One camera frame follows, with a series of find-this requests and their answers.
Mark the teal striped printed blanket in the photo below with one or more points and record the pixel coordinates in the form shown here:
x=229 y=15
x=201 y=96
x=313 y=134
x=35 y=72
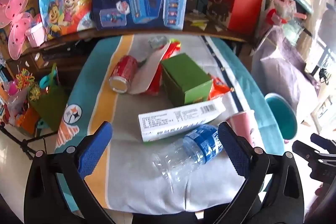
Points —
x=126 y=113

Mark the orange snack packet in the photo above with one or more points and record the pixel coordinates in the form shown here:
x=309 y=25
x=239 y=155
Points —
x=218 y=88

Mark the black tripod stand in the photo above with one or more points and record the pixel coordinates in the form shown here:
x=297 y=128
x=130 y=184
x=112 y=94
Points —
x=23 y=145

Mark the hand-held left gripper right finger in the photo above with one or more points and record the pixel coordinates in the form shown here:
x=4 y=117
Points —
x=233 y=150

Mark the yellow folded paper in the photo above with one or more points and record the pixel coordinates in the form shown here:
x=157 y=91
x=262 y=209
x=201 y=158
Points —
x=195 y=23

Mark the small pink box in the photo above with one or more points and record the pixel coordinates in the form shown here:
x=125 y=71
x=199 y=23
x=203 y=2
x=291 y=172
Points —
x=35 y=33

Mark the green gift bag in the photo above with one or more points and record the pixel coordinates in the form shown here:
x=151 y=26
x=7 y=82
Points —
x=50 y=106

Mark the clear plastic bottle blue label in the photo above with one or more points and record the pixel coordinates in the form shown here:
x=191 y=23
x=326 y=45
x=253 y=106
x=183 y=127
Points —
x=183 y=158

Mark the dark wooden desk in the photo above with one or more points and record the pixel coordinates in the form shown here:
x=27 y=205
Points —
x=78 y=35

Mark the green cardboard box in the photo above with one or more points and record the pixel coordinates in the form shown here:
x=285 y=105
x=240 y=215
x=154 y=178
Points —
x=183 y=74

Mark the clear plastic bag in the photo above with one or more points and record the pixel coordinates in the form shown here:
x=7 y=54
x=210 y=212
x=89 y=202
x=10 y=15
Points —
x=284 y=14

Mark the pink butterfly wings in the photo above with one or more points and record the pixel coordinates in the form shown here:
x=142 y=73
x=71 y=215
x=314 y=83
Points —
x=17 y=16

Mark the red drink can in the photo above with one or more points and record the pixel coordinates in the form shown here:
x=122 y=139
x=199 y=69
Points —
x=124 y=69

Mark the pink paper cup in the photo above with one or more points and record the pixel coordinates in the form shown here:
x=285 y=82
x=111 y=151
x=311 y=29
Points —
x=242 y=124

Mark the teal plastic bin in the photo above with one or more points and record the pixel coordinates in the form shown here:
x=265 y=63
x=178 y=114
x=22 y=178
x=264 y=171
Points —
x=282 y=119

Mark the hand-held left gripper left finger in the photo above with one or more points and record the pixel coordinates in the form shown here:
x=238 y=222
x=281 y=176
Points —
x=95 y=150

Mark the clear printed plastic wrapper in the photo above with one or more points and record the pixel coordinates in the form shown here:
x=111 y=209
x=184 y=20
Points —
x=157 y=42

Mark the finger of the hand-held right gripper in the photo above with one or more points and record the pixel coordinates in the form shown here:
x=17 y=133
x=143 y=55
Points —
x=304 y=151
x=323 y=144

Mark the red gift bag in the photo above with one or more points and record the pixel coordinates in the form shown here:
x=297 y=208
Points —
x=244 y=3

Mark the white cardboard box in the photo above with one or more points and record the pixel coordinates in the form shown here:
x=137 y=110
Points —
x=170 y=121

